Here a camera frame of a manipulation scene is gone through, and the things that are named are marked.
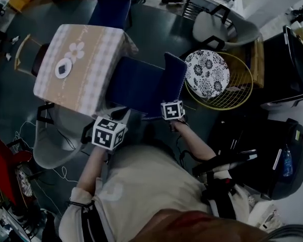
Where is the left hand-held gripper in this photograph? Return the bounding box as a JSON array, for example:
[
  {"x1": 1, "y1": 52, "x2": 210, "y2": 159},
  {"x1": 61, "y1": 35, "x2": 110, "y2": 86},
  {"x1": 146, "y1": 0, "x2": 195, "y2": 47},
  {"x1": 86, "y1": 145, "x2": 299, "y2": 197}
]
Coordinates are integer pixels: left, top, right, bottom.
[{"x1": 92, "y1": 108, "x2": 132, "y2": 151}]

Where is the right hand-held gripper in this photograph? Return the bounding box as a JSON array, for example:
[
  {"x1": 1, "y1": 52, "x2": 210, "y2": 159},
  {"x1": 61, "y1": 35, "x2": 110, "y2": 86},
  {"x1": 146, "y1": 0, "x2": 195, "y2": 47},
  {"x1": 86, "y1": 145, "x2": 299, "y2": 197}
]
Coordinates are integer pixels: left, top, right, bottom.
[{"x1": 161, "y1": 100, "x2": 190, "y2": 132}]

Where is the dark seat wooden chair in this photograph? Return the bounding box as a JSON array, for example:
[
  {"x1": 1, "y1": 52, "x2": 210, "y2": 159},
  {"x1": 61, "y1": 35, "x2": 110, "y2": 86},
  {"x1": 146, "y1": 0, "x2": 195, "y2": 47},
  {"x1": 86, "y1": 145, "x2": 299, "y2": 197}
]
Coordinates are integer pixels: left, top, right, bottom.
[{"x1": 14, "y1": 33, "x2": 51, "y2": 78}]

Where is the person's right forearm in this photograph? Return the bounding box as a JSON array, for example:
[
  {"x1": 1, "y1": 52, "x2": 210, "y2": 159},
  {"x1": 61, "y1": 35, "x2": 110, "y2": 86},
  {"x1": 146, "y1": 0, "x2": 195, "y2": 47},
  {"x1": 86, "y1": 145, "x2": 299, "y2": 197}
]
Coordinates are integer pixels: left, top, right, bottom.
[{"x1": 171, "y1": 119, "x2": 217, "y2": 162}]

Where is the person's left forearm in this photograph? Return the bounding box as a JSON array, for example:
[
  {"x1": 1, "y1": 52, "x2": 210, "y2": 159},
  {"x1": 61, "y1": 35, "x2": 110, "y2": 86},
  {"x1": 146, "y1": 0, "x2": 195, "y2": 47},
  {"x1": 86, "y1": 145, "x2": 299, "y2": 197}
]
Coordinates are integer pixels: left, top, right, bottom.
[{"x1": 77, "y1": 146, "x2": 109, "y2": 194}]

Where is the table with checked tablecloth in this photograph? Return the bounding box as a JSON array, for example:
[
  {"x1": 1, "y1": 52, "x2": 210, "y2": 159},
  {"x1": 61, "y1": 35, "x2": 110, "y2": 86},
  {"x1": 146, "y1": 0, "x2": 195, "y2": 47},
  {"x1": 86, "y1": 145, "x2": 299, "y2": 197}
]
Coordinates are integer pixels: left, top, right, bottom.
[{"x1": 33, "y1": 24, "x2": 139, "y2": 119}]

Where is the floral round cushion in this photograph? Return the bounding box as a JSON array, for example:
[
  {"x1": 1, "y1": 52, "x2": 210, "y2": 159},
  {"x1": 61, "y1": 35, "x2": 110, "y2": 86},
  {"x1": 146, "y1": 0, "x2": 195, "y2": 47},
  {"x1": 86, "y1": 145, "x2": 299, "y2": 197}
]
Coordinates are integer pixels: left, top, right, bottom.
[
  {"x1": 184, "y1": 49, "x2": 230, "y2": 98},
  {"x1": 16, "y1": 169, "x2": 33, "y2": 198}
]

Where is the black flat device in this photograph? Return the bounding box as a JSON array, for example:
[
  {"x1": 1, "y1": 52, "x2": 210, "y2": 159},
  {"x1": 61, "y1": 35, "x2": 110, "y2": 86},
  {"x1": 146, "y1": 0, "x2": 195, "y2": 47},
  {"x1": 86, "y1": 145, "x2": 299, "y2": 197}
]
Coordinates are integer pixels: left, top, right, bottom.
[{"x1": 191, "y1": 149, "x2": 258, "y2": 177}]

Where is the person's torso in white shirt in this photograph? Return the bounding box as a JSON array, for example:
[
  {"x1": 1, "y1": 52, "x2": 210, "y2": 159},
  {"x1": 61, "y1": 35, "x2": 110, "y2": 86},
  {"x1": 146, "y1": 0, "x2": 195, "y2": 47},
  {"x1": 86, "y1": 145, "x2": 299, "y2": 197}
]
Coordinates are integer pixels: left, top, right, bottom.
[{"x1": 58, "y1": 145, "x2": 250, "y2": 242}]

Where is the white round plate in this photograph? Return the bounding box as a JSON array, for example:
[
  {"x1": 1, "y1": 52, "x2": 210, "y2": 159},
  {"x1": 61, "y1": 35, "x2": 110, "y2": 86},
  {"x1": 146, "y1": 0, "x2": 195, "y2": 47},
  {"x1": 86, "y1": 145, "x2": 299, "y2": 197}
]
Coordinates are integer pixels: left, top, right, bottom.
[{"x1": 55, "y1": 58, "x2": 73, "y2": 79}]

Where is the blue water bottle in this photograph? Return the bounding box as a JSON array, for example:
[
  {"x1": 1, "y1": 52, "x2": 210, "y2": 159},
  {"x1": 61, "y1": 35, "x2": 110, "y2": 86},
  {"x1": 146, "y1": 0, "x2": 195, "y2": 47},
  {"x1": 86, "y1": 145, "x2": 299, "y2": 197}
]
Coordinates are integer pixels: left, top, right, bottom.
[{"x1": 282, "y1": 145, "x2": 294, "y2": 177}]

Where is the red armchair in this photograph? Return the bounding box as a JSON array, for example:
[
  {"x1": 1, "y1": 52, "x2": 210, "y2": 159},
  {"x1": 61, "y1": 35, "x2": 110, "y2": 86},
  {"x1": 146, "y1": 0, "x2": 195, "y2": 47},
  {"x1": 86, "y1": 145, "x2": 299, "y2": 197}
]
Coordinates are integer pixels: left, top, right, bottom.
[{"x1": 0, "y1": 129, "x2": 32, "y2": 206}]

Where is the white ornate dressing table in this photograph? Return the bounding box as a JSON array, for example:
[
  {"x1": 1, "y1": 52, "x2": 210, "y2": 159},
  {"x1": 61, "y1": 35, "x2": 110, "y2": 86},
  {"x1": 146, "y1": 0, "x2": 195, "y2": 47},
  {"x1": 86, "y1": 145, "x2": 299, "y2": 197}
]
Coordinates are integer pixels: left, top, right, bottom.
[{"x1": 247, "y1": 200, "x2": 285, "y2": 231}]

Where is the black cable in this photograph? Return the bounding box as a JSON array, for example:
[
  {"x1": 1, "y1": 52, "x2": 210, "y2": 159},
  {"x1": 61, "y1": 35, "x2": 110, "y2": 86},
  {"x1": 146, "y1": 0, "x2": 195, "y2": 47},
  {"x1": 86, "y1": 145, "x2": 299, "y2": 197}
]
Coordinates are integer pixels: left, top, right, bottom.
[{"x1": 54, "y1": 127, "x2": 78, "y2": 151}]

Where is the yellow wire chair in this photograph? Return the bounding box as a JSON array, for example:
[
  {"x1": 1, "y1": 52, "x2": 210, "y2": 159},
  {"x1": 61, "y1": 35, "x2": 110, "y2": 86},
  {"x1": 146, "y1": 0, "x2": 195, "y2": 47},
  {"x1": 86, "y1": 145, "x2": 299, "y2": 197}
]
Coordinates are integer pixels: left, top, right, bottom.
[{"x1": 184, "y1": 49, "x2": 254, "y2": 110}]

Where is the white cable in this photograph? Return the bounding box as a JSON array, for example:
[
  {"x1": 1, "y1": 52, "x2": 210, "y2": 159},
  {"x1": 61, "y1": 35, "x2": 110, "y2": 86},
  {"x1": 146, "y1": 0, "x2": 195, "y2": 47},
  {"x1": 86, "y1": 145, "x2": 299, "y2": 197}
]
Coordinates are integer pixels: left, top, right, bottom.
[{"x1": 14, "y1": 119, "x2": 79, "y2": 184}]

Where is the black mount with red button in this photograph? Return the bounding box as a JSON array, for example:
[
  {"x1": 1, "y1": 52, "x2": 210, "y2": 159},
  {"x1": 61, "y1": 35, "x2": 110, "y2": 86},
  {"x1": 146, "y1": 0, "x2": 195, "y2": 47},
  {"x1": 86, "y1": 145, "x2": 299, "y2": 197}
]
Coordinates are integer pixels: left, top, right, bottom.
[{"x1": 201, "y1": 177, "x2": 237, "y2": 204}]

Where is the black shoulder strap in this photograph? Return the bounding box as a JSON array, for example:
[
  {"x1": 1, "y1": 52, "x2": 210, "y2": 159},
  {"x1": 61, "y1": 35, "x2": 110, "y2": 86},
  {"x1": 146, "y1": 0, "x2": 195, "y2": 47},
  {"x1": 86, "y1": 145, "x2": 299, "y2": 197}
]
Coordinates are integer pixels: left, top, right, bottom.
[
  {"x1": 208, "y1": 198, "x2": 237, "y2": 220},
  {"x1": 78, "y1": 200, "x2": 109, "y2": 242}
]

